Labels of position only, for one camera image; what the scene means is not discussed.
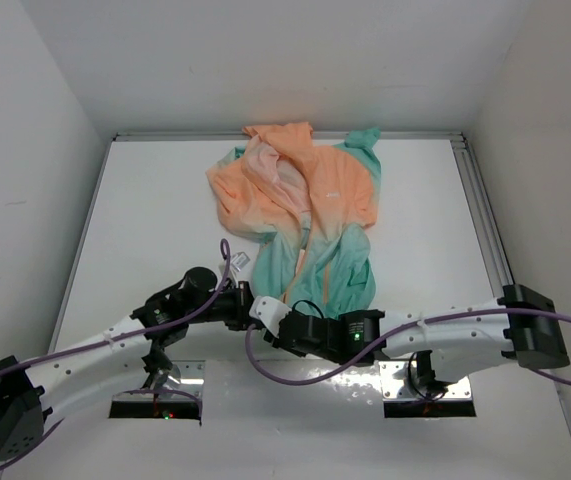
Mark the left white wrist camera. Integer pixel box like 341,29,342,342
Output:
230,252,251,272

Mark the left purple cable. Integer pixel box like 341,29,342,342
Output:
0,237,236,479

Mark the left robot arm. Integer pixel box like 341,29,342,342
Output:
0,267,254,462

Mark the metal base plate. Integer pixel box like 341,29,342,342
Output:
117,358,473,405

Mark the orange and teal jacket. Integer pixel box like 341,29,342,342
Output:
206,123,382,318

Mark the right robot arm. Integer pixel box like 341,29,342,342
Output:
252,284,570,394

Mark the aluminium frame rail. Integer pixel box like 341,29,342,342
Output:
101,132,512,313

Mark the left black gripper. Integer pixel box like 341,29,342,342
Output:
186,279,255,330

